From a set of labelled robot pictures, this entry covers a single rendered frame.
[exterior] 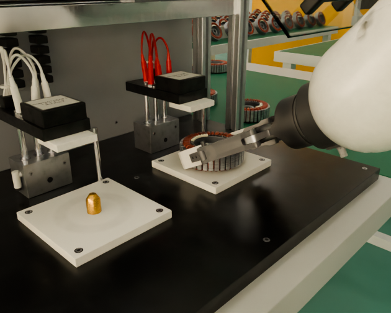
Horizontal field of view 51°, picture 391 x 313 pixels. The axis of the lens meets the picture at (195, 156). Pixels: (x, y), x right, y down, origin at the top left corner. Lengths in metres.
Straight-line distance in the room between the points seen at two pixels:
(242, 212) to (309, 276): 0.13
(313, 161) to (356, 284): 1.04
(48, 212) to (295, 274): 0.33
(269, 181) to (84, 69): 0.40
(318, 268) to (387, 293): 1.23
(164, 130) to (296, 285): 0.41
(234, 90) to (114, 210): 0.42
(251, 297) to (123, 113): 0.53
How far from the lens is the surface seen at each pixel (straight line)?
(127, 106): 0.89
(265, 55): 4.56
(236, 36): 0.86
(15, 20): 0.58
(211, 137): 0.74
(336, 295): 1.69
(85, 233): 0.54
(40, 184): 0.67
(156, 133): 0.78
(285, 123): 0.56
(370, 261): 1.91
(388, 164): 0.86
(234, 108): 0.89
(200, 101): 0.71
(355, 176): 0.74
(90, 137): 0.57
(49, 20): 0.60
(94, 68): 0.83
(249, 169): 0.69
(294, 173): 0.72
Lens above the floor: 1.07
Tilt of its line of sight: 23 degrees down
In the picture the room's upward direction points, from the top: straight up
